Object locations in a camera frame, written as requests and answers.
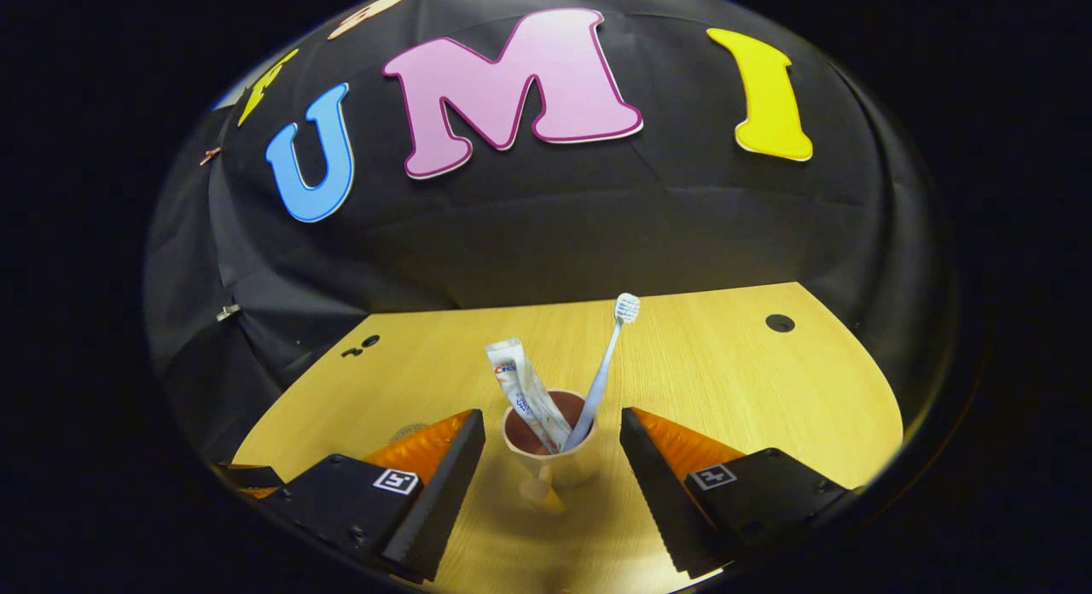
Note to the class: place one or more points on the silver metal clip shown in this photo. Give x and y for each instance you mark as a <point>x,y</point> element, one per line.
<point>227,311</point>

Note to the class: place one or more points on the white toothpaste tube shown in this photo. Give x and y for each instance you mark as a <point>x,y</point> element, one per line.
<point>520,385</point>

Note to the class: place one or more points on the round cork coaster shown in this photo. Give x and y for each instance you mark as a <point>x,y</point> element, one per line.
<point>408,429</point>

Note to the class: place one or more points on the light blue toothbrush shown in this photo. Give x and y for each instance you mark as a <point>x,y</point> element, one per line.
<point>606,363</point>

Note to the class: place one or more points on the black backdrop cloth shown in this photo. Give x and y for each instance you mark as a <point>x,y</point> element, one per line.
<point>554,227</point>

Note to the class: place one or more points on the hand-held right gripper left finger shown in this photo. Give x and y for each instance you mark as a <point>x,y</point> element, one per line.
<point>452,483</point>

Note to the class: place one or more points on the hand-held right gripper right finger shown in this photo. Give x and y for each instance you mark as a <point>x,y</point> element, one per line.
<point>653,474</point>

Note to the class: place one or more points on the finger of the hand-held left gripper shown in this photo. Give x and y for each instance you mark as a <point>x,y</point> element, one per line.
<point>252,479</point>

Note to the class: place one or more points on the copper metal clip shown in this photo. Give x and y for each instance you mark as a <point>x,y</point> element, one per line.
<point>210,156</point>

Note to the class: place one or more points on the wooden desktop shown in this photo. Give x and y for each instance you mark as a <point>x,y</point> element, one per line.
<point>725,381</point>

